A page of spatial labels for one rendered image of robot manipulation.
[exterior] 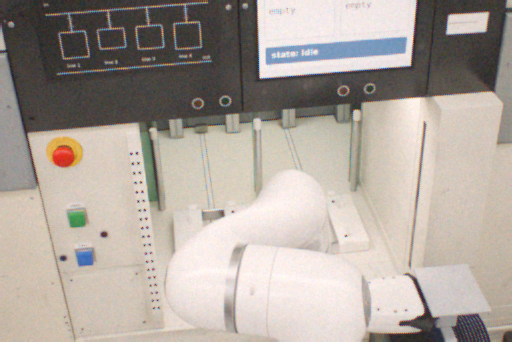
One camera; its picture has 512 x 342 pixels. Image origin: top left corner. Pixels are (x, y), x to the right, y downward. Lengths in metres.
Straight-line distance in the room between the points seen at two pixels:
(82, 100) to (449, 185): 0.72
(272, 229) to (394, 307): 0.44
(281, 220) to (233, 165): 1.34
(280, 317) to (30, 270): 0.88
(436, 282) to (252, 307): 0.59
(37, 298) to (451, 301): 0.85
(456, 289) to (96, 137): 0.70
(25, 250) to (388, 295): 0.73
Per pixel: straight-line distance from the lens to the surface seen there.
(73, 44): 1.31
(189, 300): 0.80
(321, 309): 0.78
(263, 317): 0.79
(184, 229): 1.91
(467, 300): 1.30
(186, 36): 1.30
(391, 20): 1.35
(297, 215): 0.88
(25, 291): 1.62
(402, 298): 1.28
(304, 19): 1.31
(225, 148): 2.29
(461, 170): 1.50
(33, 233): 1.52
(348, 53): 1.35
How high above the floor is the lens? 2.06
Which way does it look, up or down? 33 degrees down
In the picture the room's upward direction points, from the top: 2 degrees counter-clockwise
